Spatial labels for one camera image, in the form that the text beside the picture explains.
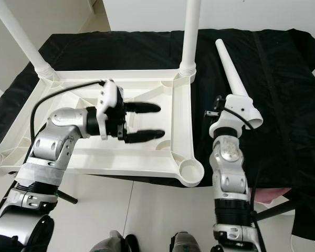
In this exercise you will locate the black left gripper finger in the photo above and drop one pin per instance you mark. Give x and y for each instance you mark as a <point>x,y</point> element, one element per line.
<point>144,136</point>
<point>142,108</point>

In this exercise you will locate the white plastic table top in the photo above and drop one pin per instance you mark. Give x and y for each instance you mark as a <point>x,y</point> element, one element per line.
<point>126,163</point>

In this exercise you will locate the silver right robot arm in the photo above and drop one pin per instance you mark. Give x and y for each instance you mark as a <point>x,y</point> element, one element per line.
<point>231,168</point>

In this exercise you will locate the black table cloth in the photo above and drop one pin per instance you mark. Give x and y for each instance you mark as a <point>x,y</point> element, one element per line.
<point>283,79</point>

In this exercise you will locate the black metal table leg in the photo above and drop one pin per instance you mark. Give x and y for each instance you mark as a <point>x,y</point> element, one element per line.
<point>66,197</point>
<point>273,211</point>

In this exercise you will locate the pink plastic object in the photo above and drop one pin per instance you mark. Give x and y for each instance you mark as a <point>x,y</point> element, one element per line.
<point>273,194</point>

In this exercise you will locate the grey right robot foot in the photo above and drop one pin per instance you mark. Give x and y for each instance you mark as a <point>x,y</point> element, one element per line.
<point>185,243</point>

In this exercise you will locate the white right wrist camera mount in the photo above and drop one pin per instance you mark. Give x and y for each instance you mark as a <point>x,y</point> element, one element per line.
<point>241,111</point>

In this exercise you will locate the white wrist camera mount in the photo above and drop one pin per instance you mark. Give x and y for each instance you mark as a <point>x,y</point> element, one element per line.
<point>109,97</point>
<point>241,111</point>

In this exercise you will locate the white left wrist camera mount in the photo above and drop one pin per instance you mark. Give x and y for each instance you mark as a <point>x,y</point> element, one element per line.
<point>109,97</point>

